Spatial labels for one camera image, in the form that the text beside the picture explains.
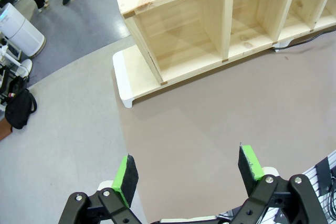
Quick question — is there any four-compartment pine wood shelf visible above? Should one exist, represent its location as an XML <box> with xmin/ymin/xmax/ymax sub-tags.
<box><xmin>110</xmin><ymin>0</ymin><xmax>336</xmax><ymax>86</ymax></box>

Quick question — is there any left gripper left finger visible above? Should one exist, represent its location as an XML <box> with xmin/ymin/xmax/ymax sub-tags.
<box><xmin>58</xmin><ymin>154</ymin><xmax>143</xmax><ymax>224</ymax></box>

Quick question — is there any white cylindrical air purifier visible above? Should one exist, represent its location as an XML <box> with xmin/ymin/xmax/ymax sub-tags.
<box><xmin>0</xmin><ymin>2</ymin><xmax>46</xmax><ymax>58</ymax></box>

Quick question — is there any black backpack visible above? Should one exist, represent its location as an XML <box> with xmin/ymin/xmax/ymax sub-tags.
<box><xmin>4</xmin><ymin>88</ymin><xmax>38</xmax><ymax>130</ymax></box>

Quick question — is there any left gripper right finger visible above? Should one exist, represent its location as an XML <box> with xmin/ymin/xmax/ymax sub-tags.
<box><xmin>230</xmin><ymin>144</ymin><xmax>329</xmax><ymax>224</ymax></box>

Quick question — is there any black power cable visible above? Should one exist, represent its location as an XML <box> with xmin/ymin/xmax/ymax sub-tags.
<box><xmin>274</xmin><ymin>27</ymin><xmax>336</xmax><ymax>51</ymax></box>

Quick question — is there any white stand with round base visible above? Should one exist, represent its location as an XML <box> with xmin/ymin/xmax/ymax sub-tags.
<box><xmin>0</xmin><ymin>45</ymin><xmax>34</xmax><ymax>78</ymax></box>

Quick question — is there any white slotted wall panel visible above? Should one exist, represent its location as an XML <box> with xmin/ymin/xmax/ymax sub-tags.
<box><xmin>301</xmin><ymin>150</ymin><xmax>336</xmax><ymax>224</ymax></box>

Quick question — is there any brown cardboard box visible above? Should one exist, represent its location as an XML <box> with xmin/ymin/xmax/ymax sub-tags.
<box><xmin>0</xmin><ymin>117</ymin><xmax>13</xmax><ymax>141</ymax></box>

